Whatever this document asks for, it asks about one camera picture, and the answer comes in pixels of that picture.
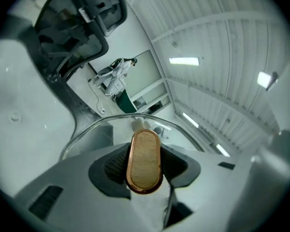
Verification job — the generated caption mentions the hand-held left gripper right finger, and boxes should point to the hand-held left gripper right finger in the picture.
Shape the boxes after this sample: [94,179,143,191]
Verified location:
[159,143,253,232]

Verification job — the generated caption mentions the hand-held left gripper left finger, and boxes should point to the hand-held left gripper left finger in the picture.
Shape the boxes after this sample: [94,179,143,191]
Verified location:
[13,143,136,232]

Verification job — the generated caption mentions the green curved panel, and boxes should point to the green curved panel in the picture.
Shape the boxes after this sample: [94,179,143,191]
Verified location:
[117,90,137,114]

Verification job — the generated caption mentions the glass partition window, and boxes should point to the glass partition window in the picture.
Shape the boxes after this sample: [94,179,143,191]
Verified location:
[124,49,172,115]

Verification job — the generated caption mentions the black floor cable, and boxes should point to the black floor cable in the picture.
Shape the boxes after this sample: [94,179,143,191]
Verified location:
[87,79,100,111]

